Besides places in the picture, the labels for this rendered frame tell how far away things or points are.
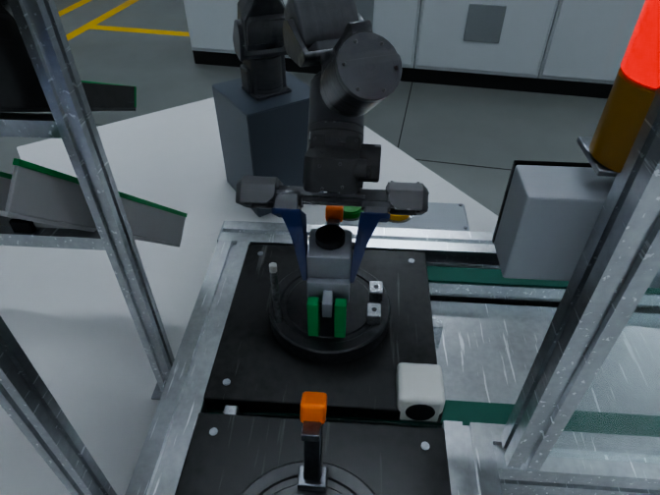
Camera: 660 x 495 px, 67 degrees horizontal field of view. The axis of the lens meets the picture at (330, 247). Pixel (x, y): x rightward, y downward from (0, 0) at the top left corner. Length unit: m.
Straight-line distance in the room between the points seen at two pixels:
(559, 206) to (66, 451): 0.40
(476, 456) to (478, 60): 3.22
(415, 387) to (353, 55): 0.31
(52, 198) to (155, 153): 0.69
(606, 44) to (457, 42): 0.88
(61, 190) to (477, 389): 0.47
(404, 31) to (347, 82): 3.12
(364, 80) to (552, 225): 0.19
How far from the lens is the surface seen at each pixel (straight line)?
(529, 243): 0.35
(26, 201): 0.46
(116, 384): 0.72
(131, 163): 1.14
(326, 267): 0.50
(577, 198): 0.34
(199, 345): 0.61
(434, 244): 0.72
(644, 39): 0.31
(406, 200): 0.48
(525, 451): 0.51
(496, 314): 0.70
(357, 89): 0.43
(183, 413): 0.55
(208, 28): 3.89
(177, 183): 1.05
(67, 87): 0.43
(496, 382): 0.63
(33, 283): 0.91
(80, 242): 0.53
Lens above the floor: 1.42
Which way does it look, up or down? 41 degrees down
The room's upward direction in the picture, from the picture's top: straight up
